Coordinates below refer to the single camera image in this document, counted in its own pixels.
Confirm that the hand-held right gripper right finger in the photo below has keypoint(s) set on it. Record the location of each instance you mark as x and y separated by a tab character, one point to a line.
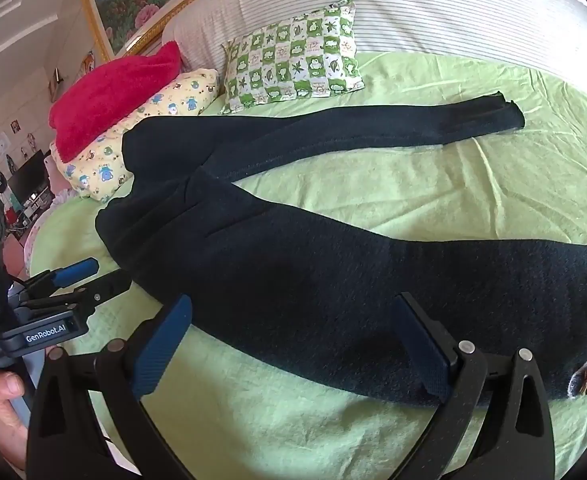
422	351

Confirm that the person's left hand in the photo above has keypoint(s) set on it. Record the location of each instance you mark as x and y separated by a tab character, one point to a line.
3	390

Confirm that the black pants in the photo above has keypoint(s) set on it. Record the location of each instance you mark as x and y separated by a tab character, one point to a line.
293	265

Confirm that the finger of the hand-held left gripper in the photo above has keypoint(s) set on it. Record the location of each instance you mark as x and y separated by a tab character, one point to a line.
105	286
75	271

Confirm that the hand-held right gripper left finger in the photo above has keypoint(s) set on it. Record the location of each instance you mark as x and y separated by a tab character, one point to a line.
166	341

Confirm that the yellow cartoon print pillow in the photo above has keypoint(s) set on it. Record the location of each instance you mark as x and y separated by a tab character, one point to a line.
98	167

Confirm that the white striped headboard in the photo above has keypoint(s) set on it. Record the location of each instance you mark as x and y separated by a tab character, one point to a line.
423	10

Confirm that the green frog print pillow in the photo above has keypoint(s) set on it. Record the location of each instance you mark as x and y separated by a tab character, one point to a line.
293	57

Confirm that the black monitor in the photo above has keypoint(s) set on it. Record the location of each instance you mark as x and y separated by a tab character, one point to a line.
25	177

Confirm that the red fluffy pillow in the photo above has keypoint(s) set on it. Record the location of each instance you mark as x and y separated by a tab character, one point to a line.
110	97

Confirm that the green bed sheet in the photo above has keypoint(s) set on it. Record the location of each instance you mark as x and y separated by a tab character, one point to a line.
423	185

